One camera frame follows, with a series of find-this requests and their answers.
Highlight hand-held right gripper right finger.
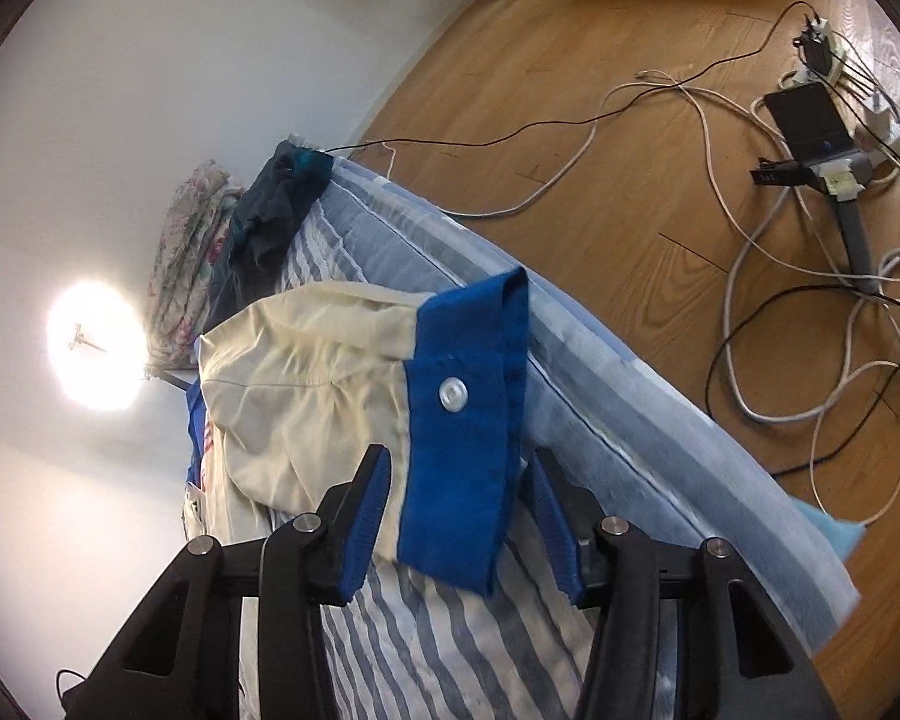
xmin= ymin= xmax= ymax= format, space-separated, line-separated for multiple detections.
xmin=529 ymin=448 xmax=841 ymax=720

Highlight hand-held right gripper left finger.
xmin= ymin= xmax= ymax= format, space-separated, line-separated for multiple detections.
xmin=82 ymin=444 xmax=392 ymax=720

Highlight beige and blue work jacket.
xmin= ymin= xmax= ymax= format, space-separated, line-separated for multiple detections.
xmin=182 ymin=268 xmax=532 ymax=599

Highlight dark folded clothes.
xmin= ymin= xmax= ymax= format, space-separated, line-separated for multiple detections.
xmin=206 ymin=139 xmax=335 ymax=331

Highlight light blue mattress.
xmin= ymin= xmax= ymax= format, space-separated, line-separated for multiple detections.
xmin=322 ymin=157 xmax=867 ymax=653

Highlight folded floral quilt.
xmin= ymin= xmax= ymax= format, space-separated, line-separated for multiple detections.
xmin=144 ymin=159 xmax=245 ymax=383

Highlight phone holder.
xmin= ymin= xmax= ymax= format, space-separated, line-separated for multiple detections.
xmin=70 ymin=322 xmax=111 ymax=355

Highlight black flat device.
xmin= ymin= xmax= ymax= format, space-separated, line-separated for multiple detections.
xmin=763 ymin=82 xmax=856 ymax=162

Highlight white power adapter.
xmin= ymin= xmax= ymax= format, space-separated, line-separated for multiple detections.
xmin=855 ymin=90 xmax=900 ymax=155

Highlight white power strip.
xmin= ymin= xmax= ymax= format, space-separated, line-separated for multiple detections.
xmin=776 ymin=37 xmax=848 ymax=87

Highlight black power adapter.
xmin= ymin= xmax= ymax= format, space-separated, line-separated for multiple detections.
xmin=795 ymin=13 xmax=833 ymax=72

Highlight tangle of floor cables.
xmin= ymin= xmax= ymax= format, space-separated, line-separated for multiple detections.
xmin=390 ymin=0 xmax=900 ymax=533

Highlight black ring light cable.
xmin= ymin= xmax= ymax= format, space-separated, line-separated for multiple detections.
xmin=322 ymin=0 xmax=815 ymax=155

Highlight grey handled device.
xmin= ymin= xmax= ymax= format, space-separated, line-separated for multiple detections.
xmin=754 ymin=150 xmax=900 ymax=297

